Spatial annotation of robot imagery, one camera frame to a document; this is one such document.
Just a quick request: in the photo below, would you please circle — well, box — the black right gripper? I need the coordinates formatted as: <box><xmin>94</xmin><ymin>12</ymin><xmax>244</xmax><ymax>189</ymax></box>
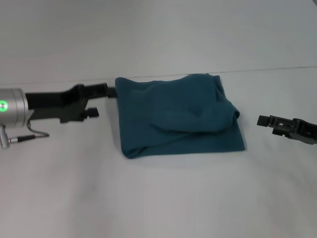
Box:
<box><xmin>257</xmin><ymin>115</ymin><xmax>317</xmax><ymax>146</ymax></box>

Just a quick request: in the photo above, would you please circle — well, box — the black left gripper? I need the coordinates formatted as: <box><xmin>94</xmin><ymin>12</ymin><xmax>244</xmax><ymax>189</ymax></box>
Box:
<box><xmin>25</xmin><ymin>83</ymin><xmax>117</xmax><ymax>124</ymax></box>

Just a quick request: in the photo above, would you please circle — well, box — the teal t-shirt with FREE print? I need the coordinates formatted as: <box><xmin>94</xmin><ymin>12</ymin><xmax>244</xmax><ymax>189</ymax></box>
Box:
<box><xmin>114</xmin><ymin>73</ymin><xmax>246</xmax><ymax>160</ymax></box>

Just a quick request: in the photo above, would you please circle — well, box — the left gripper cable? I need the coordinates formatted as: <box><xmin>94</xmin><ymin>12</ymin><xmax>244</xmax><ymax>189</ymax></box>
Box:
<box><xmin>0</xmin><ymin>119</ymin><xmax>50</xmax><ymax>150</ymax></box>

